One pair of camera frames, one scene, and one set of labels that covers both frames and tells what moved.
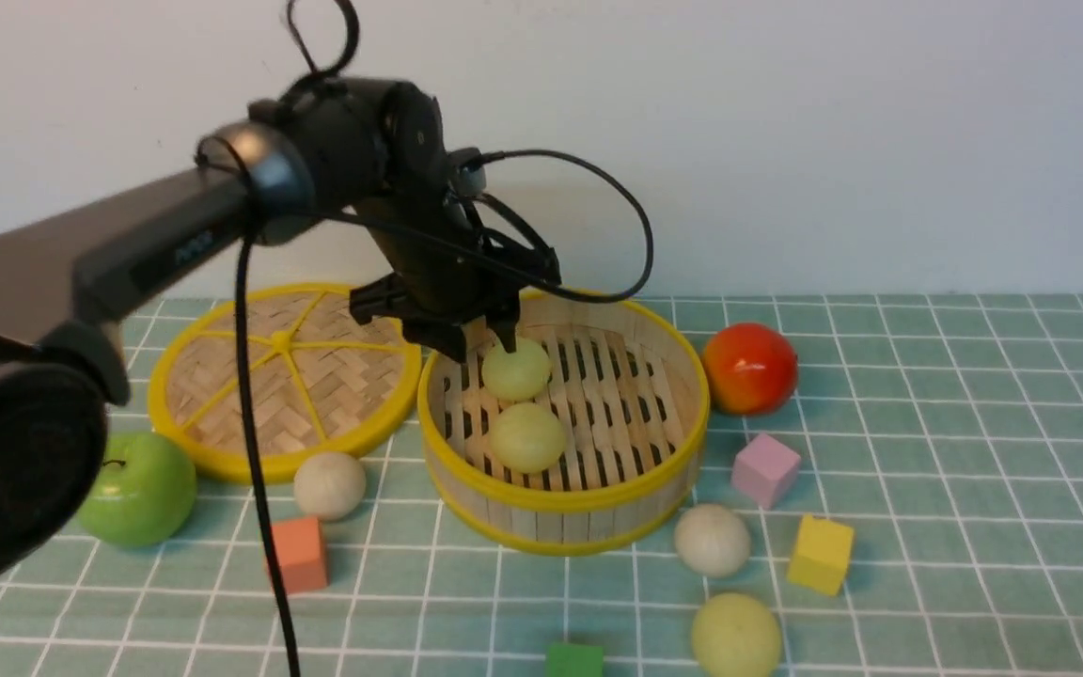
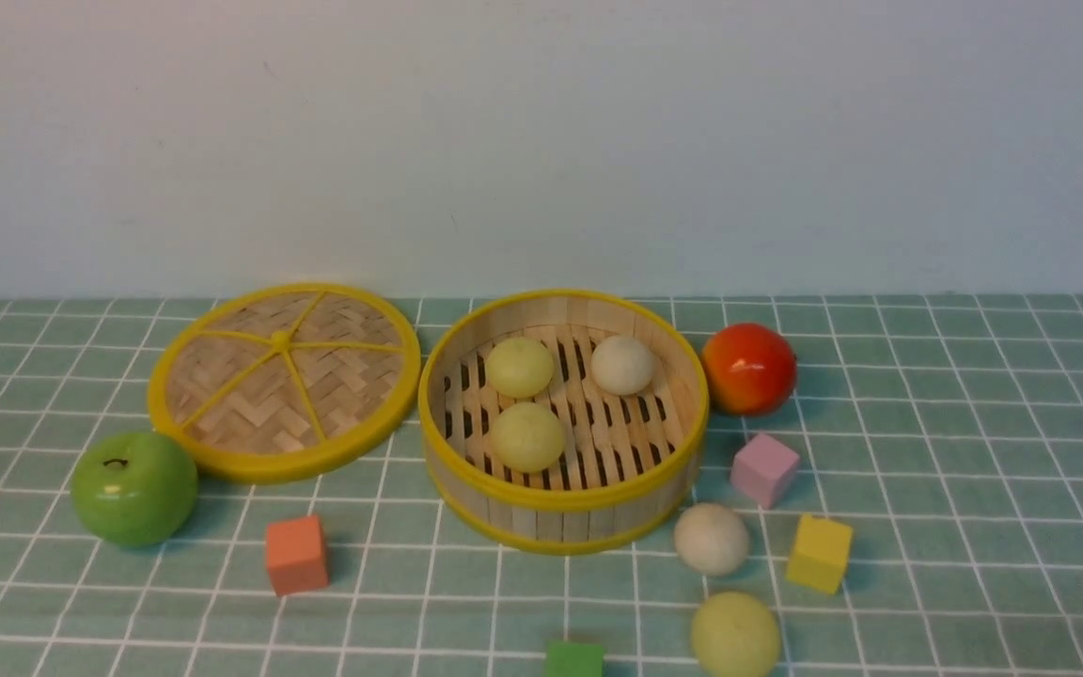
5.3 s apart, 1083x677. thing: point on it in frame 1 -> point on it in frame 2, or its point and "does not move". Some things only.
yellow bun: x=527 y=437 does not move
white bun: x=712 y=540 does not move
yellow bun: x=736 y=635 does not move
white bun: x=329 y=485 -> x=621 y=365
